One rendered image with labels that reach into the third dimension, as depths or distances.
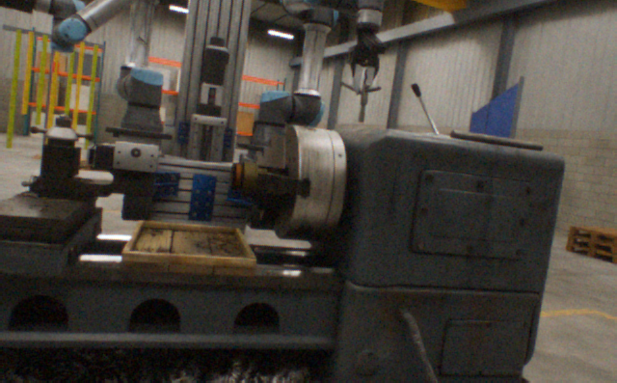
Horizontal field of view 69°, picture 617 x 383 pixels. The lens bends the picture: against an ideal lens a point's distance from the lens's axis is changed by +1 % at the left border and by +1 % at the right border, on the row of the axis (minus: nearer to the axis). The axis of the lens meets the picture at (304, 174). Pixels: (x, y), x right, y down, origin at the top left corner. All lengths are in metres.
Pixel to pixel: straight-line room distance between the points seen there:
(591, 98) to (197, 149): 11.49
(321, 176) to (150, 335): 0.54
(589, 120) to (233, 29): 11.18
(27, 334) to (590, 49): 12.67
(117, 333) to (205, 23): 1.29
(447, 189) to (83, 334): 0.92
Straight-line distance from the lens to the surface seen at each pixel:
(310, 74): 1.87
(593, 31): 13.15
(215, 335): 1.16
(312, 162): 1.11
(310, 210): 1.11
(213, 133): 1.87
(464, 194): 1.22
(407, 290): 1.19
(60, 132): 1.29
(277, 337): 1.18
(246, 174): 1.18
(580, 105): 12.78
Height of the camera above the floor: 1.19
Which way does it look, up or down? 4 degrees down
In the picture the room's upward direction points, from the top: 8 degrees clockwise
